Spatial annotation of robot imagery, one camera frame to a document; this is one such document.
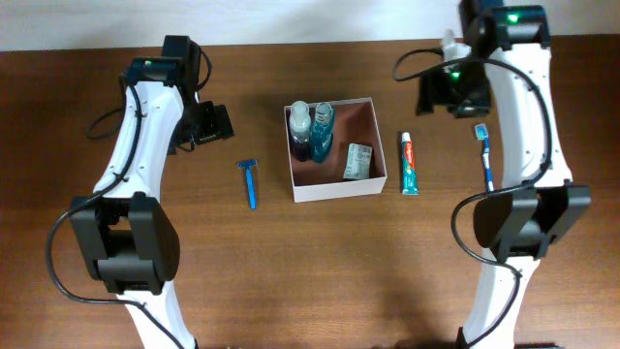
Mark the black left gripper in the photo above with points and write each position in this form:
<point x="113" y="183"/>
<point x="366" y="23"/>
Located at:
<point x="218" y="124"/>

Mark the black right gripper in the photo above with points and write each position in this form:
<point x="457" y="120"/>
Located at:
<point x="432" y="89"/>

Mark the blue white toothbrush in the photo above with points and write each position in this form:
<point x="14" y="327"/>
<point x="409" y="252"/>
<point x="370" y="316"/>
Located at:
<point x="483" y="136"/>

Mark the blue disposable razor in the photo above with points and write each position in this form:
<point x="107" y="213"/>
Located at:
<point x="247" y="167"/>

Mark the clear purple soap dispenser bottle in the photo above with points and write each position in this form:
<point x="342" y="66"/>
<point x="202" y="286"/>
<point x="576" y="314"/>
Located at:
<point x="300" y="128"/>

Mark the Colgate toothpaste tube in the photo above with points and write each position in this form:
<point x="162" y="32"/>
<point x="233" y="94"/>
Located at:
<point x="410" y="180"/>

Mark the teal Listerine mouthwash bottle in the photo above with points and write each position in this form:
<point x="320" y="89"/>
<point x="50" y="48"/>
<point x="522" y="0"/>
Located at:
<point x="322" y="132"/>

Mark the green white Dettol soap box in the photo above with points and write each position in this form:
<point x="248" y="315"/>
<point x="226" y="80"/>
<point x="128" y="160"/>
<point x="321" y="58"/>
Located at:
<point x="358" y="162"/>

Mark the pink cardboard box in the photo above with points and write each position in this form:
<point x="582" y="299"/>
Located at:
<point x="355" y="122"/>

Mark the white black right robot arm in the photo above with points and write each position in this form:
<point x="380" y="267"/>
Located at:
<point x="503" y="65"/>

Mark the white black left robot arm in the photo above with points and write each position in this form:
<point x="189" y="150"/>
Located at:
<point x="126" y="240"/>

